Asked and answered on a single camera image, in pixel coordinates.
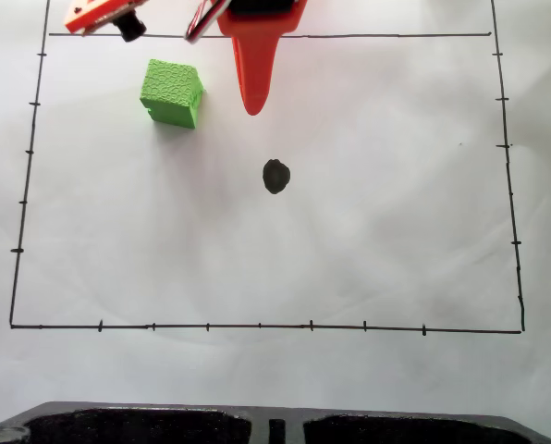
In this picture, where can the orange camera mount black lens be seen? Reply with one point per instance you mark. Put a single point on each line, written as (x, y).
(100, 14)

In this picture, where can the black dot mark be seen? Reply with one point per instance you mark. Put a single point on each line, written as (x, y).
(276, 176)

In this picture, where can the white paper sheet black lines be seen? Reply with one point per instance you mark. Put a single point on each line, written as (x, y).
(275, 277)

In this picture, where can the green textured cube block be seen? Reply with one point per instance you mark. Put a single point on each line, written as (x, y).
(171, 92)

